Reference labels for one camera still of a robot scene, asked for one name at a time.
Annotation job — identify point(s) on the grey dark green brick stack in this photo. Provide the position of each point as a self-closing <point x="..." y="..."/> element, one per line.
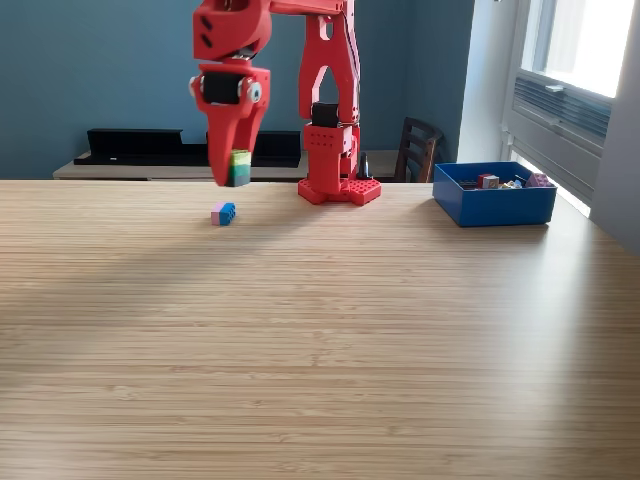
<point x="467" y="184"/>

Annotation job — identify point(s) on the red white brick stack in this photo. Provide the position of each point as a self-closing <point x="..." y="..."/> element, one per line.
<point x="487" y="181"/>

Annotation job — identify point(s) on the blue plastic bin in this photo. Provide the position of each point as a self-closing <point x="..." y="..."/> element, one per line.
<point x="500" y="207"/>

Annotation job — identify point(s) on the yellow toy digger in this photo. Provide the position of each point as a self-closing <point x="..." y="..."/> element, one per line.
<point x="511" y="184"/>

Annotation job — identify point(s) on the pink purple brick stack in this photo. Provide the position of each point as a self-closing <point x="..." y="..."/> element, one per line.
<point x="539" y="181"/>

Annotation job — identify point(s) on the blue pink brick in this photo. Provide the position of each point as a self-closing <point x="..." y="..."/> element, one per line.
<point x="227" y="212"/>

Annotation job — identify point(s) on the black shelf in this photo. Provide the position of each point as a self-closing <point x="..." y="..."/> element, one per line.
<point x="125" y="145"/>

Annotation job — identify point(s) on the pale wooden sideboard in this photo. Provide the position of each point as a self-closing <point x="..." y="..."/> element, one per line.
<point x="100" y="172"/>

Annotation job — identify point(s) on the dark wooden chair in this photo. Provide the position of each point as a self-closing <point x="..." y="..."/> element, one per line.
<point x="415" y="145"/>

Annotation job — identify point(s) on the grey window radiator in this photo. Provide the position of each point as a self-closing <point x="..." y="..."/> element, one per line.
<point x="560" y="130"/>

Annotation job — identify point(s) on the white framed window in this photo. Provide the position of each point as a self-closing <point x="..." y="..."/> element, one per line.
<point x="590" y="40"/>

